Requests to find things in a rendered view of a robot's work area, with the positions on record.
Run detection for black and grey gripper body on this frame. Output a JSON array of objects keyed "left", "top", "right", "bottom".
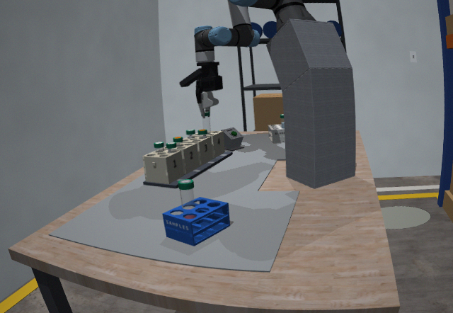
[{"left": 196, "top": 62, "right": 223, "bottom": 92}]

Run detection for blue tube rack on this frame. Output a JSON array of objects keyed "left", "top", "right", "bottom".
[{"left": 162, "top": 197, "right": 230, "bottom": 246}]

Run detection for grey bench mat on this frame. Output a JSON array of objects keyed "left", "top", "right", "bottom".
[{"left": 49, "top": 134, "right": 299, "bottom": 273}]

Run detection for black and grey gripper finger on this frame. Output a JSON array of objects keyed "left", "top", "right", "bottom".
[
  {"left": 205, "top": 91, "right": 219, "bottom": 112},
  {"left": 196, "top": 84, "right": 213, "bottom": 118}
]

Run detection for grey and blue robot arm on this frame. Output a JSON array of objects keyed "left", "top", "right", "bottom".
[{"left": 179, "top": 0, "right": 316, "bottom": 87}]

